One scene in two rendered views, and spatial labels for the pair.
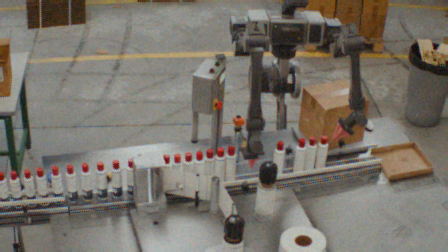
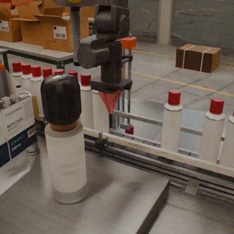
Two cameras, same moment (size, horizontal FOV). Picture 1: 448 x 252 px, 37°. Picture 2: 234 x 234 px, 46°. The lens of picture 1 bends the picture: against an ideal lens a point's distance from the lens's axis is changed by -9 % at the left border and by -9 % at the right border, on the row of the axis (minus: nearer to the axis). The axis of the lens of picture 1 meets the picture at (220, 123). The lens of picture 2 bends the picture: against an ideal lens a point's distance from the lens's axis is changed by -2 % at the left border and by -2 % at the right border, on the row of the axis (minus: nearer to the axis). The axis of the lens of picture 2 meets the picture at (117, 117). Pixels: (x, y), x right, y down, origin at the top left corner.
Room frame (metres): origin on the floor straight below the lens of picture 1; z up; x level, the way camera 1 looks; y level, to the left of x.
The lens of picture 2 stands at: (2.34, -0.69, 1.35)
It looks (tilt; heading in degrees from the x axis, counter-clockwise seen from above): 26 degrees down; 46
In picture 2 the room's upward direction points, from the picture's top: straight up
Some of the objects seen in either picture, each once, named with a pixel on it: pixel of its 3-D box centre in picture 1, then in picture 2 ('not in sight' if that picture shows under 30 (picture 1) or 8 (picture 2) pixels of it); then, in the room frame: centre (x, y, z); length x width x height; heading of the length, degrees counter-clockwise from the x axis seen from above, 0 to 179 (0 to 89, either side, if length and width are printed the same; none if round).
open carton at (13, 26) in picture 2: not in sight; (10, 22); (3.66, 2.40, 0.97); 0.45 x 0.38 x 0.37; 11
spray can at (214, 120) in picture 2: (300, 157); (211, 134); (2.97, -0.40, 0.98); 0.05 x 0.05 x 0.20
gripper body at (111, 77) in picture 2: (252, 146); (110, 73); (2.83, -0.15, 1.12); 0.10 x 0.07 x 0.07; 107
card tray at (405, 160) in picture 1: (402, 160); not in sight; (3.16, -1.02, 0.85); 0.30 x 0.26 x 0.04; 107
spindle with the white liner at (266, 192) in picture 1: (266, 190); (65, 140); (2.62, -0.22, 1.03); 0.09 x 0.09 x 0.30
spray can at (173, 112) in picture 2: (278, 160); (171, 125); (2.93, -0.29, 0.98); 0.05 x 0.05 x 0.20
